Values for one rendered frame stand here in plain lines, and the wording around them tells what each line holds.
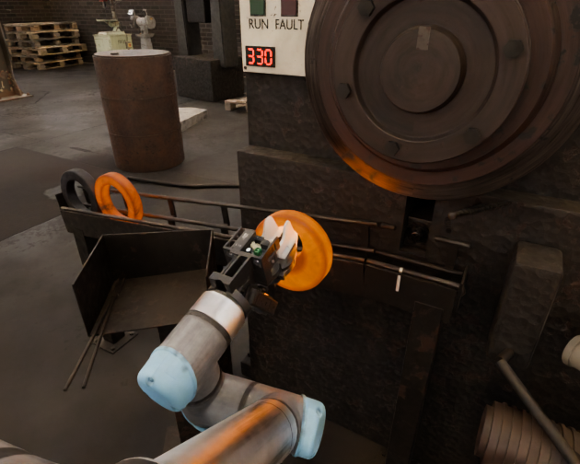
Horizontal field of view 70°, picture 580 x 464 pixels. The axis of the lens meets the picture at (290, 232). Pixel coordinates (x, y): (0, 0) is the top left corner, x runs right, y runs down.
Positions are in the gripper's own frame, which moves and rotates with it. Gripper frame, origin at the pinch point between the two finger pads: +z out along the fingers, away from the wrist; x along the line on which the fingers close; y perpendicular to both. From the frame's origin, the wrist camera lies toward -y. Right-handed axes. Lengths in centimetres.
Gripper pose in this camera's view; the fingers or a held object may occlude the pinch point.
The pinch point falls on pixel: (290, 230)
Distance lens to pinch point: 74.7
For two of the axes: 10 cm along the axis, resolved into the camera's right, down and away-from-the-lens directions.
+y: -1.3, -7.4, -6.6
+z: 4.7, -6.3, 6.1
